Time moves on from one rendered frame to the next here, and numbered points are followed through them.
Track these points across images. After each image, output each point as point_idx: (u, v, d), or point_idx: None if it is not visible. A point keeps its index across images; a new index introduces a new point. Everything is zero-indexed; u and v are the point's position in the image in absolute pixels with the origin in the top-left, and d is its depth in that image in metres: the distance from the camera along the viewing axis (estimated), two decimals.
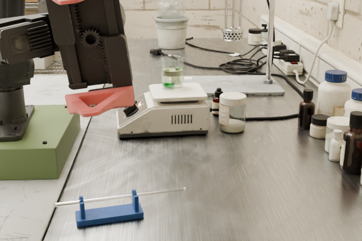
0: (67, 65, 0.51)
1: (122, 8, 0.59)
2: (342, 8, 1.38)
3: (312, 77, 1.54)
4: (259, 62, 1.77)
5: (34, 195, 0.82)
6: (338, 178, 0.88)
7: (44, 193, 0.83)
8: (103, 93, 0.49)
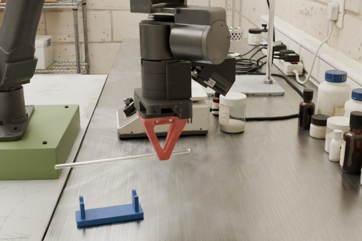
0: (187, 101, 0.70)
1: None
2: (342, 8, 1.38)
3: (312, 77, 1.54)
4: (259, 62, 1.77)
5: (34, 195, 0.82)
6: (338, 178, 0.88)
7: (44, 193, 0.83)
8: (159, 122, 0.72)
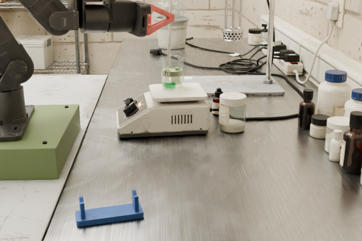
0: (138, 4, 1.01)
1: None
2: (342, 8, 1.38)
3: (312, 77, 1.54)
4: (259, 62, 1.77)
5: (34, 195, 0.82)
6: (338, 178, 0.88)
7: (44, 193, 0.83)
8: (149, 21, 1.05)
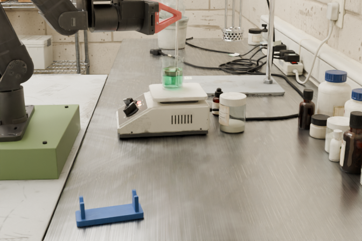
0: (146, 2, 1.01)
1: None
2: (342, 8, 1.38)
3: (312, 77, 1.54)
4: (259, 62, 1.77)
5: (34, 195, 0.82)
6: (338, 178, 0.88)
7: (44, 193, 0.83)
8: (157, 19, 1.06)
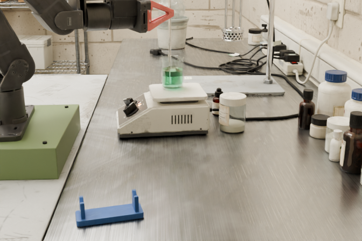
0: (138, 1, 1.03)
1: None
2: (342, 8, 1.38)
3: (312, 77, 1.54)
4: (259, 62, 1.77)
5: (34, 195, 0.82)
6: (338, 178, 0.88)
7: (44, 193, 0.83)
8: (149, 16, 1.07)
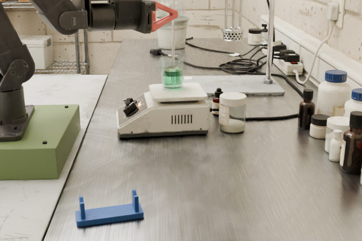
0: (143, 1, 1.03)
1: None
2: (342, 8, 1.38)
3: (312, 77, 1.54)
4: (259, 62, 1.77)
5: (34, 195, 0.82)
6: (338, 178, 0.88)
7: (44, 193, 0.83)
8: (153, 18, 1.07)
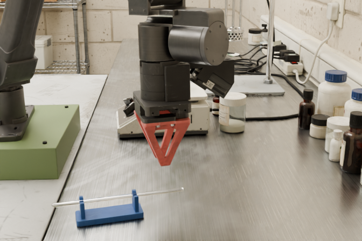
0: None
1: None
2: (342, 8, 1.38)
3: (312, 77, 1.54)
4: (259, 62, 1.77)
5: (34, 195, 0.82)
6: (338, 178, 0.88)
7: (44, 193, 0.83)
8: (160, 127, 0.71)
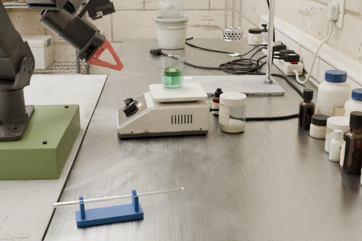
0: (97, 34, 1.09)
1: None
2: (342, 8, 1.38)
3: (312, 77, 1.54)
4: (259, 62, 1.77)
5: (34, 195, 0.82)
6: (338, 178, 0.88)
7: (44, 193, 0.83)
8: (99, 55, 1.12)
